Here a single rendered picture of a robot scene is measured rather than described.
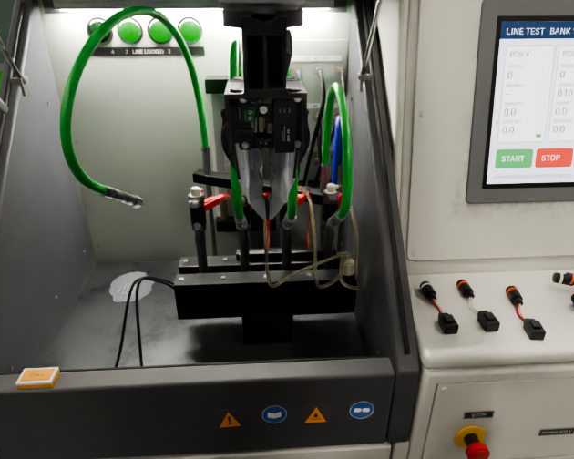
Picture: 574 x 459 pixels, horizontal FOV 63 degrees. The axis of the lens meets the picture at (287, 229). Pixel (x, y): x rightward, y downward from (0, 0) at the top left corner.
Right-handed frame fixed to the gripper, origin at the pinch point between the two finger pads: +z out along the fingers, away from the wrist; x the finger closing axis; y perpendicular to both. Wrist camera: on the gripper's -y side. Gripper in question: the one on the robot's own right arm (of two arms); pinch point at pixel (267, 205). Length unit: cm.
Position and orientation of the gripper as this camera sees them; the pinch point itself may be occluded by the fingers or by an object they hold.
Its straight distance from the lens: 52.3
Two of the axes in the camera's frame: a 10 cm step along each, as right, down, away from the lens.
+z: 0.0, 8.8, 4.7
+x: 10.0, -0.3, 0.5
